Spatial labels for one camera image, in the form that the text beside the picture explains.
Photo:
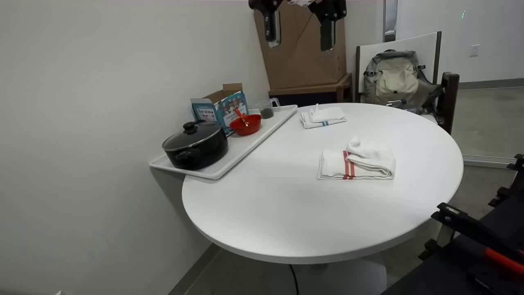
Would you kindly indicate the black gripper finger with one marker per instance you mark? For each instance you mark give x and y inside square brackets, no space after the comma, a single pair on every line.
[329,25]
[271,22]

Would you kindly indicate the white towel with red stripe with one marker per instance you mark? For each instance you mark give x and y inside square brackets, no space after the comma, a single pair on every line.
[334,165]

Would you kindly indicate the white towel with blue stripe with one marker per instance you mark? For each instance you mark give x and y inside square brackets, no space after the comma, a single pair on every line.
[322,115]

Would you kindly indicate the large brown cardboard box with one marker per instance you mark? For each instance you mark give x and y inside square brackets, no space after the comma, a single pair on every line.
[297,55]

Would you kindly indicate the gray vertical strip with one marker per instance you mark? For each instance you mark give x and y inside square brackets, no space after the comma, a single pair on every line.
[391,19]

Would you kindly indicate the white board panel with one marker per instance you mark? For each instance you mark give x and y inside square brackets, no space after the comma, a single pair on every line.
[404,43]

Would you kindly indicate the gray backpack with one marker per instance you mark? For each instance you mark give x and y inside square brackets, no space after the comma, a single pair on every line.
[396,79]

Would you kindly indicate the small gray object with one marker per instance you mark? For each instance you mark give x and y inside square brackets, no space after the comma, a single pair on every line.
[268,114]

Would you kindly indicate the blue printed cardboard box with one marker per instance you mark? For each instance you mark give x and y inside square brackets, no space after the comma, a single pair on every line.
[230,104]

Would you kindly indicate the red spoon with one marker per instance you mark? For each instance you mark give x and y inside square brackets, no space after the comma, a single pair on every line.
[240,115]

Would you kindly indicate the red bowl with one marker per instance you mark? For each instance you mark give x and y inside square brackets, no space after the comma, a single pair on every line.
[247,128]

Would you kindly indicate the white rectangular tray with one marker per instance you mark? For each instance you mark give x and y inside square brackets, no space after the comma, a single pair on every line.
[240,148]

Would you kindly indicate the black glass pot lid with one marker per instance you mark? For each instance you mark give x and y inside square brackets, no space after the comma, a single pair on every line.
[206,133]

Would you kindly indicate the dark wooden chair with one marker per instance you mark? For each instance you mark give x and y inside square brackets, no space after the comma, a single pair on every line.
[451,99]

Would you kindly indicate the black cooking pot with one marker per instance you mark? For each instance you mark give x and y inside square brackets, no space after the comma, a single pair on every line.
[199,156]

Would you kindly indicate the black perforated breadboard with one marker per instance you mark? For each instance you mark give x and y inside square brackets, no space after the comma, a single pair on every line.
[448,273]

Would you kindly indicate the white wall outlet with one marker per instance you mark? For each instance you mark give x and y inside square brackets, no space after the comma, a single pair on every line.
[476,50]

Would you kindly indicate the black mount bracket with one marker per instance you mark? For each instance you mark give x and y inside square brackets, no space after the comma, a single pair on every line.
[501,197]

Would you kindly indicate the white table pedestal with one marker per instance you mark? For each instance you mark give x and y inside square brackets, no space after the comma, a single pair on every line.
[355,279]

